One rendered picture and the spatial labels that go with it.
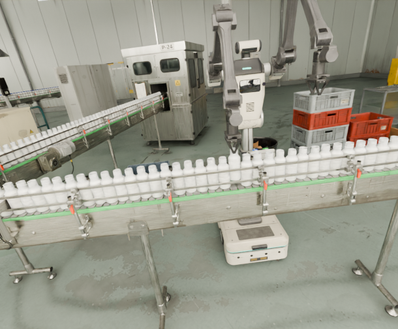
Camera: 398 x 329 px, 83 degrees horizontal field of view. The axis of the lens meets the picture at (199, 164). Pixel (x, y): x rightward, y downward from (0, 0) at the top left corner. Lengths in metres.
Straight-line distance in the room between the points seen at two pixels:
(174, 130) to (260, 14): 9.98
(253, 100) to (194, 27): 11.61
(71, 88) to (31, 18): 8.27
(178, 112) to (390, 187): 3.92
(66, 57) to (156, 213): 13.35
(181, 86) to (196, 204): 3.70
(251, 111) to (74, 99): 5.82
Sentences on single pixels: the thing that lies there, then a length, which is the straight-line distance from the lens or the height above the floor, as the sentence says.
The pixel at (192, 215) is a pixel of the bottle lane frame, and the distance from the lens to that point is 1.19.
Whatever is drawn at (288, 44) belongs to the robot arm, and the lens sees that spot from 1.64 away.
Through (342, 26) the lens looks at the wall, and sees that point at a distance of 15.64.
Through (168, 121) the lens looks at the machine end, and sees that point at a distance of 4.90.
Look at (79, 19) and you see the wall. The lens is 14.00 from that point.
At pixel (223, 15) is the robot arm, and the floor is 1.78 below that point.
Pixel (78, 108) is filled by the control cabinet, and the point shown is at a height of 0.83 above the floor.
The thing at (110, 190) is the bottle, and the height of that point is 1.08.
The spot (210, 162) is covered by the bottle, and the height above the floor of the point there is 1.15.
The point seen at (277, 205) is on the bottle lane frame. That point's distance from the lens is 1.27.
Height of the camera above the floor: 1.60
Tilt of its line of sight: 24 degrees down
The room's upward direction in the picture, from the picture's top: 6 degrees counter-clockwise
